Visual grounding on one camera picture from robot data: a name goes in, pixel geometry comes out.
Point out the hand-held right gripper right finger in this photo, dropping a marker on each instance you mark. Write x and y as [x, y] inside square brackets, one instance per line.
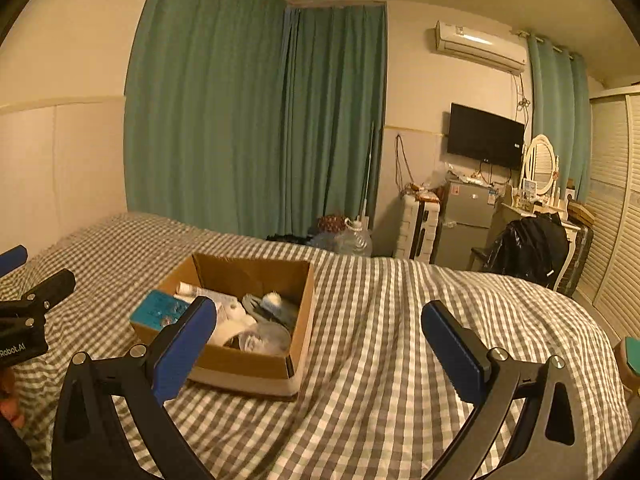
[452, 352]

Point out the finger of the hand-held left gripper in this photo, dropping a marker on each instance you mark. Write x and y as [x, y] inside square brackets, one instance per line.
[45, 292]
[12, 260]

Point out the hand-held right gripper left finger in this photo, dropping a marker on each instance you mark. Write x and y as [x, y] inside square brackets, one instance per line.
[182, 350]

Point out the blue and white carton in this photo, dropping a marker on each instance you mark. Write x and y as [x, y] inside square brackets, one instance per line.
[157, 310]

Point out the white tape roll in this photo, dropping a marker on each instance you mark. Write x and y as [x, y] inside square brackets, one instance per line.
[227, 331]

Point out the white toothpaste tube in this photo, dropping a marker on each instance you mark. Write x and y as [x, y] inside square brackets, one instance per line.
[192, 290]

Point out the cardboard box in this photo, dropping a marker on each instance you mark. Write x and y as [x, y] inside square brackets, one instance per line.
[250, 366]

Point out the clear plastic container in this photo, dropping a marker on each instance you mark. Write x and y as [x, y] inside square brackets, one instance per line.
[265, 341]

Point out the person's left hand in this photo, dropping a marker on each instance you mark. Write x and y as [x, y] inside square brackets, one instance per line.
[9, 400]

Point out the dark chair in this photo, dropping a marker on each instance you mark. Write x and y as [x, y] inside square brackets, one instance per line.
[482, 255]

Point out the white suitcase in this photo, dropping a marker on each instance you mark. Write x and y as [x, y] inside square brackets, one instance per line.
[417, 227]

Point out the black jacket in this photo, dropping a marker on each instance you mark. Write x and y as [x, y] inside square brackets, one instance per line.
[532, 247]

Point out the grey mini fridge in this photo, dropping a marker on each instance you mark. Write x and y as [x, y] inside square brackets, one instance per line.
[465, 220]

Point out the clear water jug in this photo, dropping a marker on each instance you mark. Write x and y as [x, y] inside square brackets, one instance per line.
[354, 240]

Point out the brown suitcase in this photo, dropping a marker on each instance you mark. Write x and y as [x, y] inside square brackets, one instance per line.
[577, 260]

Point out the white dressing table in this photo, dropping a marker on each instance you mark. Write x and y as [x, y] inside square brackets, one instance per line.
[515, 208]

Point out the brown patterned bag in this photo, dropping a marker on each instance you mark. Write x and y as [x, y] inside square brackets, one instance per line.
[332, 223]

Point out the clear plastic bag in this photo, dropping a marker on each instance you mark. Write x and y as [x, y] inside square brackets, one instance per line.
[457, 176]

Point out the teal object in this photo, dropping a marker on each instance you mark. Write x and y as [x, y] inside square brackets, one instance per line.
[631, 360]

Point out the white pole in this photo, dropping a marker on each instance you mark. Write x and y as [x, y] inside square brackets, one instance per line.
[367, 175]

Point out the white oval vanity mirror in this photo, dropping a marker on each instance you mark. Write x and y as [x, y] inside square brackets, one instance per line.
[539, 162]

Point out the louvered wardrobe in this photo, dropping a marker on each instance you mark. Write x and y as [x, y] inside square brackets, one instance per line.
[612, 210]

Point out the green curtain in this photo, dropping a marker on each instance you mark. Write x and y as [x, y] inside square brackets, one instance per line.
[335, 120]
[557, 105]
[200, 110]

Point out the white air conditioner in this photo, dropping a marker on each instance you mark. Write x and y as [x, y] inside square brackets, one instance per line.
[480, 45]

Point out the black wall television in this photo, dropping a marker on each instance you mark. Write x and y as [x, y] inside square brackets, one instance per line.
[485, 135]

